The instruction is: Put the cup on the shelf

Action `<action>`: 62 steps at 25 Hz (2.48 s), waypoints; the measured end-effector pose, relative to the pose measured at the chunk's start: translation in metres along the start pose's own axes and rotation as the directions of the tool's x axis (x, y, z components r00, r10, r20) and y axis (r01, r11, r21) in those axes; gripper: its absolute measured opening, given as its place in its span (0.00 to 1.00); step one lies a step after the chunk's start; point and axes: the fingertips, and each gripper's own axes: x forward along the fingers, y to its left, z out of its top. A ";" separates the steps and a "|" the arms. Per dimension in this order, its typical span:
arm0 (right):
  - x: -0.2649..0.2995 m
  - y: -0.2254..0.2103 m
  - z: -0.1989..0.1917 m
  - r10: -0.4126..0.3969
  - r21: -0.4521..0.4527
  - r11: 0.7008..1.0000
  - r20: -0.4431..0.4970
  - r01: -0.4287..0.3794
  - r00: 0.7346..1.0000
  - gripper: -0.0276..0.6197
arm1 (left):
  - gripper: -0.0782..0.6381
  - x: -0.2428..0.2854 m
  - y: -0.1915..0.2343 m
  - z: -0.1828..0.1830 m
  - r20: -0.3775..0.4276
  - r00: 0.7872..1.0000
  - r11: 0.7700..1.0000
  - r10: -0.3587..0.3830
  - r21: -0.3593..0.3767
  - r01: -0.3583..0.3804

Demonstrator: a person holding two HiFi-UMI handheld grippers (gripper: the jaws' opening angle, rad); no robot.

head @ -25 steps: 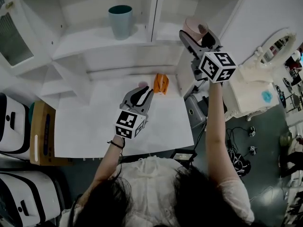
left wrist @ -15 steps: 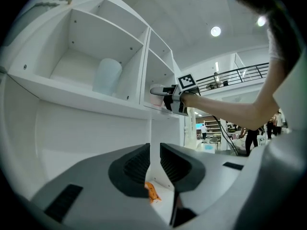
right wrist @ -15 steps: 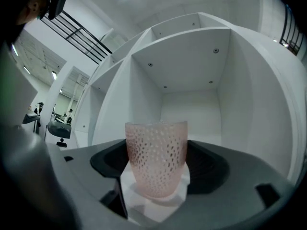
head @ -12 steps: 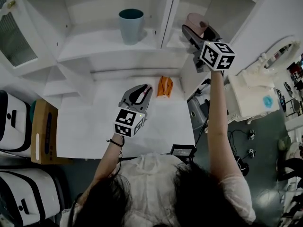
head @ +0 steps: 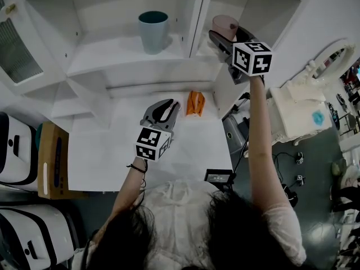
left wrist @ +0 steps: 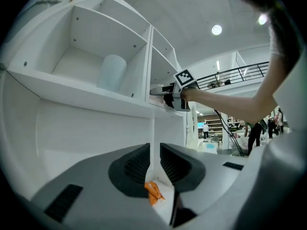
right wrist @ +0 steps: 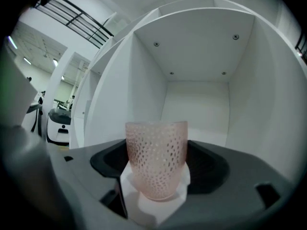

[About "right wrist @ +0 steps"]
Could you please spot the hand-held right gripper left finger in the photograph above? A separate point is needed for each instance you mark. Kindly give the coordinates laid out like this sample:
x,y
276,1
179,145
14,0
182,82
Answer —
x,y
96,166

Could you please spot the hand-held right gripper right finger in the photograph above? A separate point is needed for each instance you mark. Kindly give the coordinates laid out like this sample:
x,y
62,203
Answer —
x,y
235,188

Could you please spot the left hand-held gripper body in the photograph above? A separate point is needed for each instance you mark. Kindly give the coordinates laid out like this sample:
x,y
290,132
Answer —
x,y
16,92

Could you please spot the pink dotted glass cup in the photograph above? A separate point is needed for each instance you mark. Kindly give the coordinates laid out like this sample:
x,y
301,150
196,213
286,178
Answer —
x,y
156,157

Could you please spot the white shelf cabinet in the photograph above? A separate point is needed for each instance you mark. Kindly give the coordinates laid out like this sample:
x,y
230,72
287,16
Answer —
x,y
196,56

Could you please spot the ceiling light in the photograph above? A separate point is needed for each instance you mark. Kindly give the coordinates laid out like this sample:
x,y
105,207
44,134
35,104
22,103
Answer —
x,y
27,60
55,62
12,42

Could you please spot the white and black appliance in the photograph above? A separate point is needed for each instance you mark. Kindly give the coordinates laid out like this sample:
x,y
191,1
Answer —
x,y
58,128

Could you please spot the black metal railing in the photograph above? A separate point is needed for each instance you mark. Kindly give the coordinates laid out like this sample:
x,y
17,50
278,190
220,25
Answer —
x,y
79,20

